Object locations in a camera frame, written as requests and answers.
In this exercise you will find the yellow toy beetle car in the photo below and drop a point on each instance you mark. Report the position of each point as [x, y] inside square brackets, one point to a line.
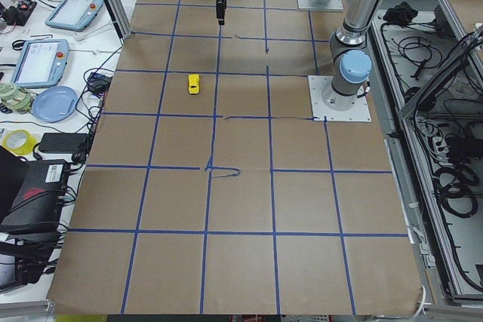
[194, 84]

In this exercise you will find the teach pendant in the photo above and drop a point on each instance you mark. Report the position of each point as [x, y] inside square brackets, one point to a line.
[41, 63]
[74, 15]

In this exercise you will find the lower teach pendant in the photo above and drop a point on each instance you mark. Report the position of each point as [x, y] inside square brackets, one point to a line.
[41, 63]

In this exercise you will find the yellow tape roll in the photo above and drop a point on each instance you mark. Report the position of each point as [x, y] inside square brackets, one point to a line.
[19, 142]

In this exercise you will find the light blue plate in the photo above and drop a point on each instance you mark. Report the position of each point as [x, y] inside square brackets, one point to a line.
[54, 104]

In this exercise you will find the upper teach pendant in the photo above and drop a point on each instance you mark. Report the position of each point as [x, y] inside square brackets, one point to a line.
[74, 15]

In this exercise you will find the black power adapter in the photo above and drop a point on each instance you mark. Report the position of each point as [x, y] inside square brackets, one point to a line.
[61, 143]

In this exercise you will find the green tape roll stack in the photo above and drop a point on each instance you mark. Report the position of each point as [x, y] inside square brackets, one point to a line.
[17, 99]

